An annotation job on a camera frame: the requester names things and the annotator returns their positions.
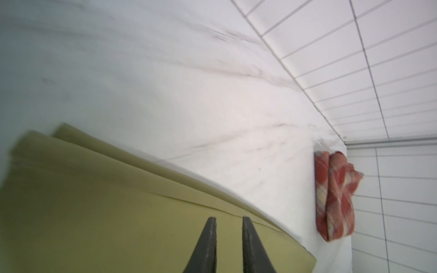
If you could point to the olive green skirt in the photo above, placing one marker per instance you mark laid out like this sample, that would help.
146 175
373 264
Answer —
71 203

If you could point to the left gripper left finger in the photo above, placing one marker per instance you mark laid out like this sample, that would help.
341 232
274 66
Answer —
204 256

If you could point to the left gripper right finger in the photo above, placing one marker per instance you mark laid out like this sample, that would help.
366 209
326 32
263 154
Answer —
255 258

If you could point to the red plaid skirt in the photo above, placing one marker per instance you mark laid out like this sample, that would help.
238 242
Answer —
336 182

